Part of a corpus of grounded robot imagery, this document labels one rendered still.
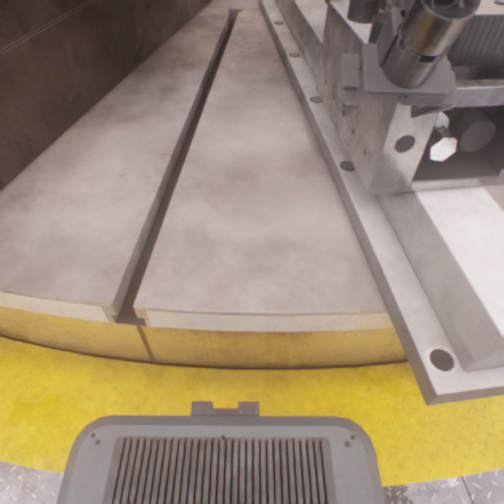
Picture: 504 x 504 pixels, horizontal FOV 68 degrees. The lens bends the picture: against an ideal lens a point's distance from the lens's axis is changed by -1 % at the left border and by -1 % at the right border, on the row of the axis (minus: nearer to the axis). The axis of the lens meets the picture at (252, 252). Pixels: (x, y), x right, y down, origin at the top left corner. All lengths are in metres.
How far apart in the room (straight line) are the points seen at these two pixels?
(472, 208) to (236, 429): 0.60
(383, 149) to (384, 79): 0.24
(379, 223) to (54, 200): 0.79
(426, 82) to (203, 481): 0.65
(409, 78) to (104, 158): 0.88
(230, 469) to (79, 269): 0.50
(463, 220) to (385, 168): 0.18
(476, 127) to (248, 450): 0.71
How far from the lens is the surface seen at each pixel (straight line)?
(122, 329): 0.94
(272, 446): 0.71
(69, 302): 0.85
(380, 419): 1.04
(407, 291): 0.78
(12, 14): 1.20
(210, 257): 0.84
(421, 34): 0.45
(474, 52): 0.80
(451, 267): 0.73
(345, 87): 0.52
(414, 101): 0.53
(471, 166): 0.91
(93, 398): 1.08
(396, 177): 0.78
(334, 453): 0.72
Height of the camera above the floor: 0.95
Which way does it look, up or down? 49 degrees down
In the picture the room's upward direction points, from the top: 1 degrees clockwise
